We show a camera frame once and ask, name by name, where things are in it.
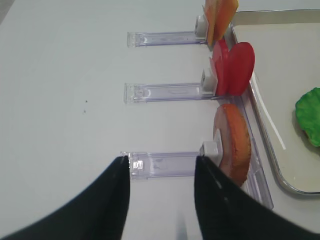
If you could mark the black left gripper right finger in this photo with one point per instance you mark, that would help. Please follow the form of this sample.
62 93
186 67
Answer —
225 212

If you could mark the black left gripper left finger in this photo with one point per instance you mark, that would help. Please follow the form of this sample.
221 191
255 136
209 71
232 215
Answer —
97 213

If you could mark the green lettuce leaf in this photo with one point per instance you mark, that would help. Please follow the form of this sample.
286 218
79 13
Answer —
307 110

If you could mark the upright bread slice left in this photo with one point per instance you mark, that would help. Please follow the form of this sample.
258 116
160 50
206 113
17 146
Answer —
236 144

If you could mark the outer red tomato slice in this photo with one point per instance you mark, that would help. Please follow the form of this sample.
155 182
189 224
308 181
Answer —
219 63

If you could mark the red tomato slice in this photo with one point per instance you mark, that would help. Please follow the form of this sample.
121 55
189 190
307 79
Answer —
219 63
241 62

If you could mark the inner red tomato slice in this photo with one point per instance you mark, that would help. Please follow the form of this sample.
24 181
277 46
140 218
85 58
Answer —
241 62

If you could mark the inner orange cheese slice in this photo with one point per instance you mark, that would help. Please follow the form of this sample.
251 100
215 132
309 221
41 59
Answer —
225 13

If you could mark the orange cheese slice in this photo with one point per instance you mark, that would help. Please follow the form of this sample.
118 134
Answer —
225 13
210 13

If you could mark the outer orange cheese slice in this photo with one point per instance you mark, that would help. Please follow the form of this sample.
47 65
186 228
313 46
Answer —
210 13

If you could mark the white metal tray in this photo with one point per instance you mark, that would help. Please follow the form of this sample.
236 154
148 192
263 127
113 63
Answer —
287 66

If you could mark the clear bread holder rail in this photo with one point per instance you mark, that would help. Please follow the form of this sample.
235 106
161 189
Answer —
146 165

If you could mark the clear tomato holder rail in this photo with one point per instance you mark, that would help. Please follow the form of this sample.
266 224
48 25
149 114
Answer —
144 93

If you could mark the clear cheese holder rail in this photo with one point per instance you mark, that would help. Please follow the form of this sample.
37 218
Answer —
145 39

